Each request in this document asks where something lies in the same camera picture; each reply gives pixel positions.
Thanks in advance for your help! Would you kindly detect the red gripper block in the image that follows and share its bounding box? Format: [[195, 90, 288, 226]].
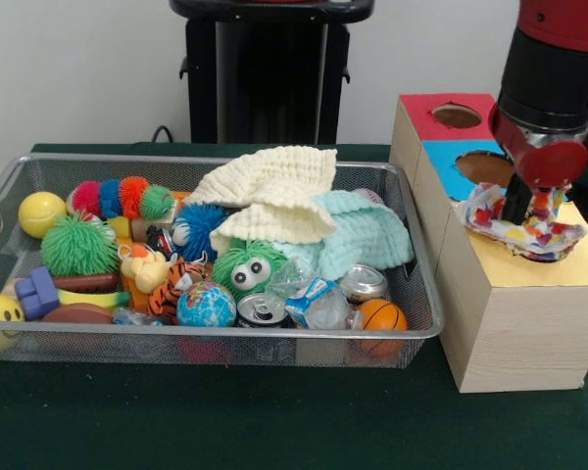
[[489, 106, 588, 226]]

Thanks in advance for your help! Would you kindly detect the colourful polka dot cloth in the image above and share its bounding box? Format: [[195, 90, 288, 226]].
[[454, 181, 588, 263]]

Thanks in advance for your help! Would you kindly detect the mint green cloth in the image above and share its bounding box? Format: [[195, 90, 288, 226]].
[[274, 191, 417, 283]]

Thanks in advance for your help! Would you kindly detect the cream yellow cloth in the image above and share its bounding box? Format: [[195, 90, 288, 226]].
[[181, 145, 339, 246]]

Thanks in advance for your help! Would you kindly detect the multicolour fuzzy caterpillar toy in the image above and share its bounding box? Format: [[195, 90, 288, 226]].
[[69, 176, 175, 221]]

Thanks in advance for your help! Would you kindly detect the wooden box with three holes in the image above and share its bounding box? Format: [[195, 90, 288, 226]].
[[387, 93, 588, 395]]

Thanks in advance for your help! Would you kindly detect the clear mesh bin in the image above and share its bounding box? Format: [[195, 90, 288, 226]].
[[0, 152, 447, 371]]

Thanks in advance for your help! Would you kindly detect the small orange basketball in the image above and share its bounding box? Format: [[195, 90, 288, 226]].
[[357, 299, 410, 334]]

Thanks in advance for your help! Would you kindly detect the green fuzzy toy with eyes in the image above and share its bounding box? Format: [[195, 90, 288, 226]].
[[212, 237, 288, 301]]

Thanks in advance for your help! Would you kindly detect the blue spiky ball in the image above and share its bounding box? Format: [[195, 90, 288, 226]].
[[171, 203, 231, 263]]

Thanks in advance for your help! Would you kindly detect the globe print ball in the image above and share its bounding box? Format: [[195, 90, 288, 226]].
[[175, 283, 237, 329]]

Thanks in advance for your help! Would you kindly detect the tiger plush toy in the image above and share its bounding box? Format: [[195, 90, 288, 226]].
[[147, 257, 213, 320]]

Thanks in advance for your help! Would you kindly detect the green spiky ball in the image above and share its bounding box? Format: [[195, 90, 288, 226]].
[[41, 213, 121, 277]]

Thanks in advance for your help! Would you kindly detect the plain yellow ball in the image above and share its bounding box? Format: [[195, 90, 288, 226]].
[[18, 191, 68, 239]]

